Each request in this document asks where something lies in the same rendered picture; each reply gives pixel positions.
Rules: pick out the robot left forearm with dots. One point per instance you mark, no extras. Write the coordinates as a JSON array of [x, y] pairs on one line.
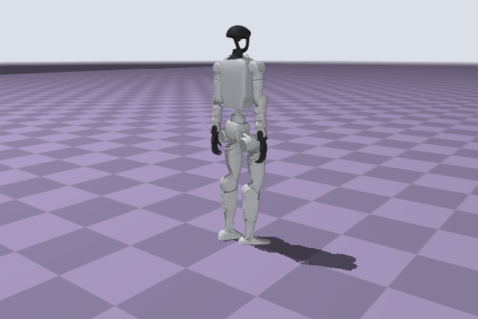
[[216, 115]]

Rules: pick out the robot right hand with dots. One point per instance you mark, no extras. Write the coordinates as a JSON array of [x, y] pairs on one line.
[[263, 147]]

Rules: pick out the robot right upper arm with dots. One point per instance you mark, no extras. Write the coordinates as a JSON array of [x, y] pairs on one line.
[[257, 69]]

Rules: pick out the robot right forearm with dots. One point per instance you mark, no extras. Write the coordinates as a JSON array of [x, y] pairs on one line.
[[260, 114]]

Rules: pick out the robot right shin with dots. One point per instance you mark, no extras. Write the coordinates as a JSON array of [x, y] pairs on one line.
[[250, 210]]

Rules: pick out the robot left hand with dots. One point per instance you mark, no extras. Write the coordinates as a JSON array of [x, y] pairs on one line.
[[215, 141]]

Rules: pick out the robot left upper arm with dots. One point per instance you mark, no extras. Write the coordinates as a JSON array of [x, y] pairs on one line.
[[217, 88]]

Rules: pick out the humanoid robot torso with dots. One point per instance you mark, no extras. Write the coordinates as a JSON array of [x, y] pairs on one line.
[[236, 92]]

